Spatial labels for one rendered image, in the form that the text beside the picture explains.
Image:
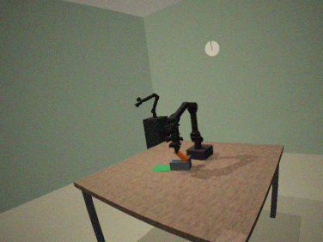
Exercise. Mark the orange block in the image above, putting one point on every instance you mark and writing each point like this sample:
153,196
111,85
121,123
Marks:
182,156

